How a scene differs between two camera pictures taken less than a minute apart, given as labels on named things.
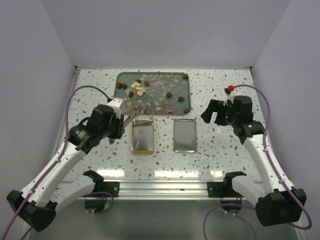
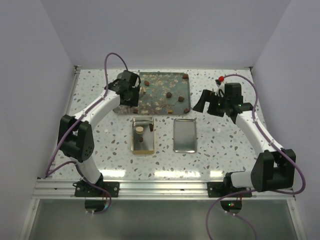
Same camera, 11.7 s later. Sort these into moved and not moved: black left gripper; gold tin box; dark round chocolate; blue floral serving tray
Moved: black left gripper
Not moved: gold tin box; blue floral serving tray; dark round chocolate
